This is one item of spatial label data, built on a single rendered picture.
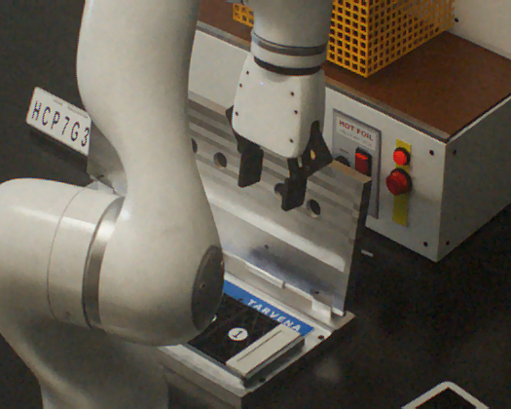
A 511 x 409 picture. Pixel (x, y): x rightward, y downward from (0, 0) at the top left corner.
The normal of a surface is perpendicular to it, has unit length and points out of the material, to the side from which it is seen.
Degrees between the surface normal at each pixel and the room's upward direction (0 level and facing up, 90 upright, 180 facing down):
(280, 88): 75
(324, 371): 0
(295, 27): 82
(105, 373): 25
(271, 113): 80
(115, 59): 58
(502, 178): 90
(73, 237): 33
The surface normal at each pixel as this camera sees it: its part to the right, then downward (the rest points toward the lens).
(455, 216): 0.75, 0.39
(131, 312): -0.28, 0.49
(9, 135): 0.00, -0.81
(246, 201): -0.66, 0.29
